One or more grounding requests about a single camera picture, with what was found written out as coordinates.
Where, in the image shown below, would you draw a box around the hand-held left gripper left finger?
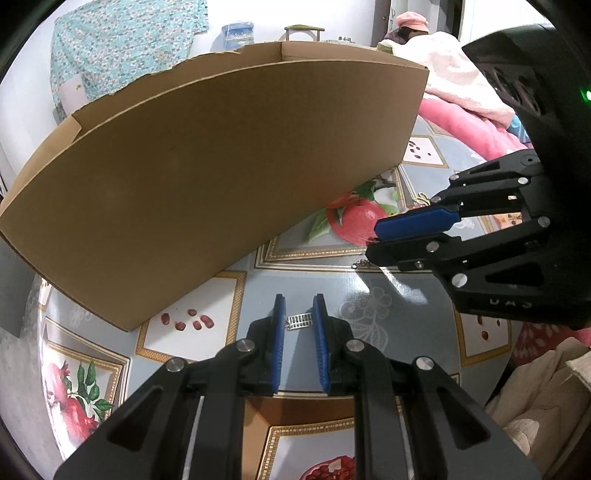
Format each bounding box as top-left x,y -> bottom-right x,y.
53,293 -> 289,480

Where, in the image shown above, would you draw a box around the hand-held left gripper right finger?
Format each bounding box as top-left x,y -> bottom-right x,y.
311,293 -> 543,480

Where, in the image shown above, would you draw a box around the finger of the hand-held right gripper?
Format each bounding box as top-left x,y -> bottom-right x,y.
375,148 -> 552,244
366,217 -> 555,296

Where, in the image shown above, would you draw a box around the brown cardboard box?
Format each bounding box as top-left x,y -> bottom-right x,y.
0,41 -> 430,333

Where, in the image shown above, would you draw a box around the fruit printed tablecloth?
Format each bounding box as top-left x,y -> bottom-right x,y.
37,115 -> 555,480

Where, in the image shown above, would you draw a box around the pale pink fleece blanket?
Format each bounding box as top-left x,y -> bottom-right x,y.
392,32 -> 515,127

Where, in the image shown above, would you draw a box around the green patterned cloth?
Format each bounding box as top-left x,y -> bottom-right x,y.
323,37 -> 402,56

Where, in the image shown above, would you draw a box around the person's beige trousers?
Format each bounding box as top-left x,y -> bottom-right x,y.
485,337 -> 591,476

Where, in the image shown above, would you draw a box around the wooden chair back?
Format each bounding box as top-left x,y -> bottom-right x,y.
284,25 -> 324,43

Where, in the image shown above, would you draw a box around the blue water bottle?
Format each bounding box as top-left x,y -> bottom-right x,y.
222,22 -> 254,52

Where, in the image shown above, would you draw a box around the grey cabinet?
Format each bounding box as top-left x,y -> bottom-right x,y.
0,240 -> 35,340

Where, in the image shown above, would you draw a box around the teal floral cloth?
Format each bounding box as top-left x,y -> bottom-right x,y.
50,0 -> 208,125

